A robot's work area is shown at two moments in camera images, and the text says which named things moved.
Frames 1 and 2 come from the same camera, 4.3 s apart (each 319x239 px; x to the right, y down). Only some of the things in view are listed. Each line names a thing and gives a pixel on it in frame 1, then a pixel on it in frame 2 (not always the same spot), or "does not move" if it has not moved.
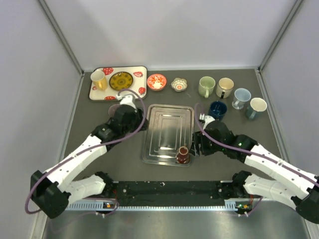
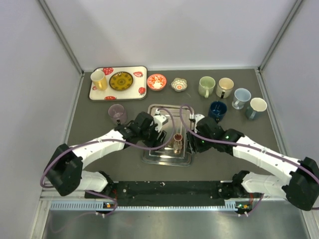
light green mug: (206, 85) does not move
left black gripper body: (137, 123) → (149, 137)
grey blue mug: (257, 104) does not move
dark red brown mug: (182, 156) → (177, 143)
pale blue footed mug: (241, 95) does not move
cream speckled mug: (224, 87) does not move
